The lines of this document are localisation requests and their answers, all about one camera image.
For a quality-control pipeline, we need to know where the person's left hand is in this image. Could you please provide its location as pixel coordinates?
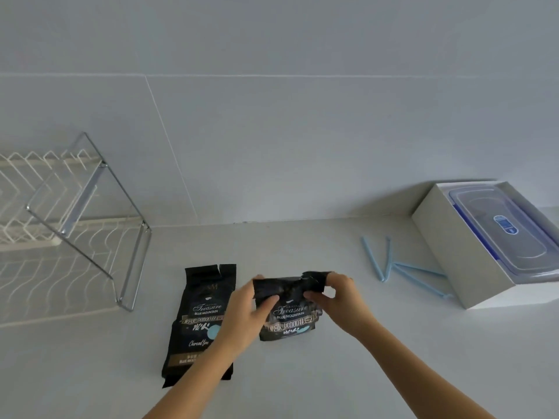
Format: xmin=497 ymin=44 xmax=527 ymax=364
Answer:
xmin=215 ymin=280 xmax=280 ymax=353

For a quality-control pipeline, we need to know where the person's right hand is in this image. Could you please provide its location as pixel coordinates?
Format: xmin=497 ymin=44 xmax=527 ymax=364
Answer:
xmin=304 ymin=273 xmax=376 ymax=341

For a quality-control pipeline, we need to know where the person's left forearm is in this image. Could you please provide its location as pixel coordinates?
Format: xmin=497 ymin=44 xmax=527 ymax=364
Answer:
xmin=143 ymin=332 xmax=247 ymax=419

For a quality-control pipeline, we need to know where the black coffee bag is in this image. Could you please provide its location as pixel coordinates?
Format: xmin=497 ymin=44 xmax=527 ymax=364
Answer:
xmin=252 ymin=271 xmax=335 ymax=342
xmin=162 ymin=264 xmax=237 ymax=389

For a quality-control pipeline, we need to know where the white cardboard box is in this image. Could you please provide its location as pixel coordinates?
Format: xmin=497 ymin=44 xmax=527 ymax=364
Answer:
xmin=412 ymin=182 xmax=559 ymax=310

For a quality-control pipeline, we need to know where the white wire dish rack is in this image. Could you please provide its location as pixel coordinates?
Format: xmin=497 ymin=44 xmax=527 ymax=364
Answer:
xmin=0 ymin=132 xmax=152 ymax=328

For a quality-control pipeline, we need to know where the clear plastic food container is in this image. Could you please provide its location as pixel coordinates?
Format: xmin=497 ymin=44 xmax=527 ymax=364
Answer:
xmin=448 ymin=184 xmax=559 ymax=285

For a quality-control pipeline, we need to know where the person's right forearm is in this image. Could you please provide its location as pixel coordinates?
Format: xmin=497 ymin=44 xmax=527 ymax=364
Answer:
xmin=355 ymin=320 xmax=496 ymax=419

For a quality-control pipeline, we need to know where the flat black coffee bag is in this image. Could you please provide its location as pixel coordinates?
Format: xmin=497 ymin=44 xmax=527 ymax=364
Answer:
xmin=162 ymin=264 xmax=237 ymax=389

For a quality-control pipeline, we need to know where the light blue sealing clip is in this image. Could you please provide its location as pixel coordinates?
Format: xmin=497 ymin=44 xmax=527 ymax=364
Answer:
xmin=360 ymin=236 xmax=392 ymax=283
xmin=391 ymin=262 xmax=451 ymax=300

